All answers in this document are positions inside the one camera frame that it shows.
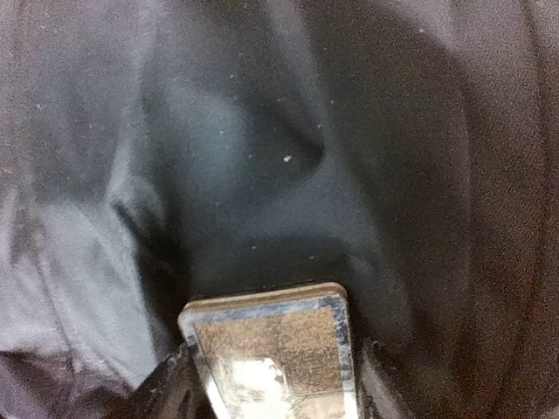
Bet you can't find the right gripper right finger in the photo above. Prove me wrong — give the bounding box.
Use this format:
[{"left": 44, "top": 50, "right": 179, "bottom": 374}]
[{"left": 356, "top": 340, "right": 437, "bottom": 418}]

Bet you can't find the green hard-shell suitcase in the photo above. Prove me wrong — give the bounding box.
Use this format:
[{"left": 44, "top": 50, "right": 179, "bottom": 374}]
[{"left": 1, "top": 1, "right": 558, "bottom": 418}]

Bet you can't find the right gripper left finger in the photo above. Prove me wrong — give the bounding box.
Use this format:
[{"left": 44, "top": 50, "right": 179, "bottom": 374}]
[{"left": 106, "top": 344, "right": 197, "bottom": 419}]

